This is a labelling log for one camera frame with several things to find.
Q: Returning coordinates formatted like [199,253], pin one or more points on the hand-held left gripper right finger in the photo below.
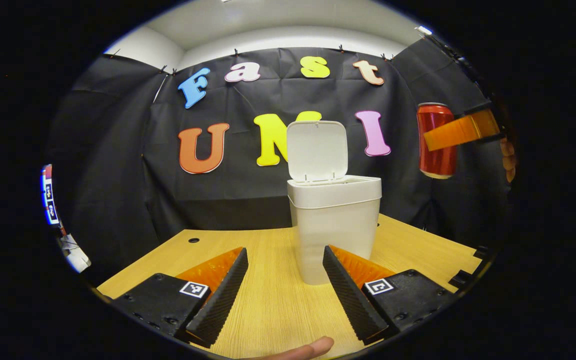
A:
[350,300]

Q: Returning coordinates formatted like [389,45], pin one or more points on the black desk edge bracket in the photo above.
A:
[482,252]
[460,280]

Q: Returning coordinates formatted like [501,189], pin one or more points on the red pop can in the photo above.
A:
[435,162]

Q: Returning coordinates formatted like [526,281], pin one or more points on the wooden desktop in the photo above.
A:
[278,300]

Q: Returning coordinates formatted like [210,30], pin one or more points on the white desktop garbage bin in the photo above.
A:
[333,230]

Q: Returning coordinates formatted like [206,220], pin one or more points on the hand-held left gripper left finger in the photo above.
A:
[220,300]

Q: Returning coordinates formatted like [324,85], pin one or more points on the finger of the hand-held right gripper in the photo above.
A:
[460,131]

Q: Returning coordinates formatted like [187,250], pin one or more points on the computer monitor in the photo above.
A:
[49,197]

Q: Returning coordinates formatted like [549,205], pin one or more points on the black backdrop cloth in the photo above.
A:
[118,175]

